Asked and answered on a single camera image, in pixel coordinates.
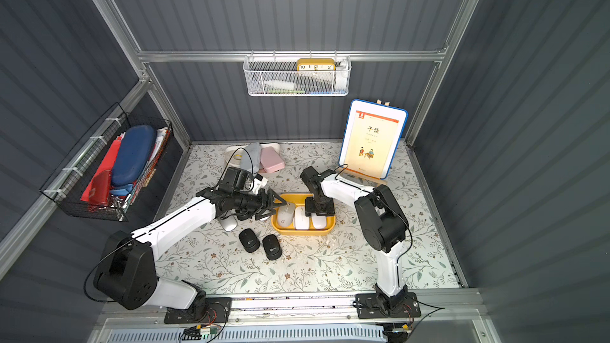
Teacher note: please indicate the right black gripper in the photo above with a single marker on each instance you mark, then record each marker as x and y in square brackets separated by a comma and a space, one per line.
[319, 202]

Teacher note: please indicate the black mouse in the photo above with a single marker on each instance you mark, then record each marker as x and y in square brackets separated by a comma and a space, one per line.
[249, 240]
[272, 247]

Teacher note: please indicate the blue oval case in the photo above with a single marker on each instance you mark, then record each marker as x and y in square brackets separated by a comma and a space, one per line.
[134, 152]

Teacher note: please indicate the yellow clock in basket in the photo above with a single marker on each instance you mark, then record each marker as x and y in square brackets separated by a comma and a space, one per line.
[316, 64]

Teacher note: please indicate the red folder in basket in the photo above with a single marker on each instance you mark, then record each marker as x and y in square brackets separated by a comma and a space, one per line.
[97, 192]

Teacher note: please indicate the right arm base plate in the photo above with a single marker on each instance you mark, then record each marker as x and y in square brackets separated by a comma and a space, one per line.
[372, 306]

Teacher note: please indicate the black wire wall basket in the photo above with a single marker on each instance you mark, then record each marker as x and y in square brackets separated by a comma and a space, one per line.
[66, 185]

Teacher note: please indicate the yellow plastic storage box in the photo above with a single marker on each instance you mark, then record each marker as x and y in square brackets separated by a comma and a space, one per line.
[299, 200]

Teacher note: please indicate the white mouse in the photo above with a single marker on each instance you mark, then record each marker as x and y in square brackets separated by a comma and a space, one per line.
[301, 221]
[319, 222]

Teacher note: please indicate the book on blue board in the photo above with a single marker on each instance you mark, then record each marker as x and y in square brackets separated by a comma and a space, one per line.
[372, 139]

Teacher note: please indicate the white tray with tape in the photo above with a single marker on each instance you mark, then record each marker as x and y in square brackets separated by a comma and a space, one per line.
[232, 156]

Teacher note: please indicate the grey pencil case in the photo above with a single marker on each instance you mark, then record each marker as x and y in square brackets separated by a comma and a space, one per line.
[250, 157]

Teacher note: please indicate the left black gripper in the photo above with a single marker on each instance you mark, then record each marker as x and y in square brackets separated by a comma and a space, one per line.
[261, 202]

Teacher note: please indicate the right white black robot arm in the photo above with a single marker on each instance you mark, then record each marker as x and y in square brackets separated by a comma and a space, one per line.
[382, 221]

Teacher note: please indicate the silver mouse far left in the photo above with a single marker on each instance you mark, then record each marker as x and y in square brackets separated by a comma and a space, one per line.
[229, 223]

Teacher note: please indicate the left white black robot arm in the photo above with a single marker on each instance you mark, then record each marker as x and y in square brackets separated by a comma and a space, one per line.
[127, 271]

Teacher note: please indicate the aluminium front rail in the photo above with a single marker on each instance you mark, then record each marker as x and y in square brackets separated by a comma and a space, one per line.
[309, 308]

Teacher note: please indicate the grey mouse row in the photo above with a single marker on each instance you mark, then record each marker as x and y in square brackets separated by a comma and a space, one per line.
[285, 215]

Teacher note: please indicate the white wire mesh basket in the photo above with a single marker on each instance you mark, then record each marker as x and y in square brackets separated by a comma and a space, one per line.
[277, 75]

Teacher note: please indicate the pink box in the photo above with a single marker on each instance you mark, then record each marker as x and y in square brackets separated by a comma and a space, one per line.
[271, 161]

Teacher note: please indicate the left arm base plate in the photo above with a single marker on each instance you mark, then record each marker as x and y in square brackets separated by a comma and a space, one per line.
[203, 311]

